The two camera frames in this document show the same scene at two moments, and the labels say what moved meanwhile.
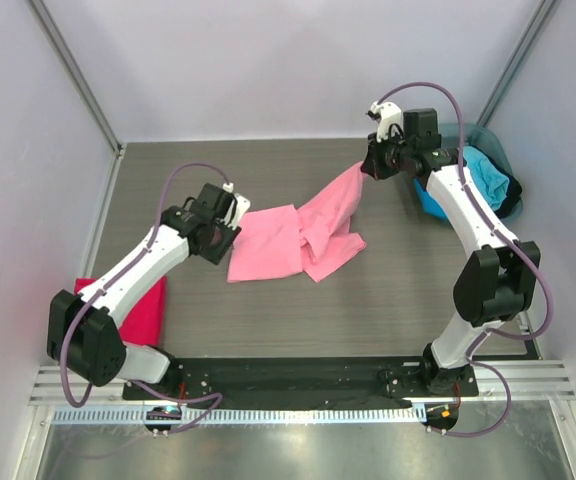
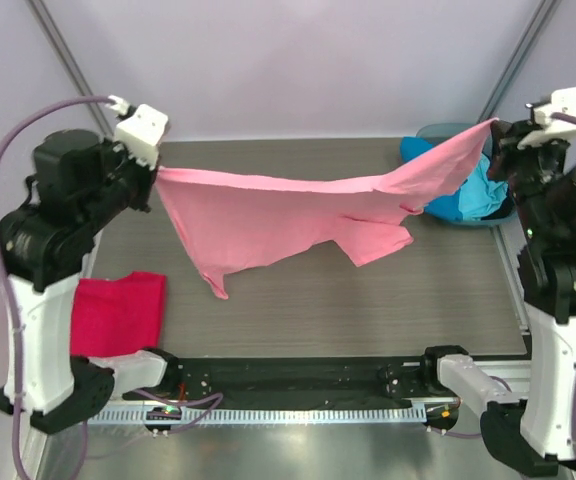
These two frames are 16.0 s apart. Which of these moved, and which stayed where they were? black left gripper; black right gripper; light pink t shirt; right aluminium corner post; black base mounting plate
Moved: black left gripper; black right gripper; light pink t shirt
Stayed: right aluminium corner post; black base mounting plate
